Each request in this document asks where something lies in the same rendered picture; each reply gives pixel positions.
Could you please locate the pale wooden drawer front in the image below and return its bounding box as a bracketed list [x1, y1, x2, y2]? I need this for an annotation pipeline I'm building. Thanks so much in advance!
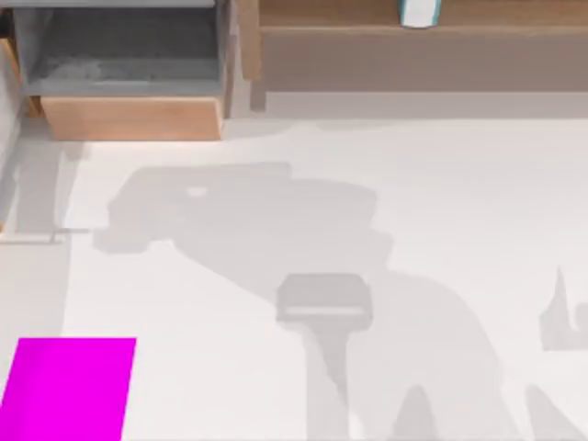
[40, 95, 223, 141]

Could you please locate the white and teal bottle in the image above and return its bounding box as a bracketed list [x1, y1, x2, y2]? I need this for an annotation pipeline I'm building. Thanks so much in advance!
[397, 0, 443, 30]

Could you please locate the flat magenta square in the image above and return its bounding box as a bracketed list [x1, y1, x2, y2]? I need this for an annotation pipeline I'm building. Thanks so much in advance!
[0, 337, 138, 441]

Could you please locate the wooden cupboard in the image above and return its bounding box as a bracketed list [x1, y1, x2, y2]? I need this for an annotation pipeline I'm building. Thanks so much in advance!
[0, 8, 42, 119]

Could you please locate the wooden open shelf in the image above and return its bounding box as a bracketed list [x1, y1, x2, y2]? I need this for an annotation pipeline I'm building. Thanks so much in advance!
[242, 0, 588, 112]

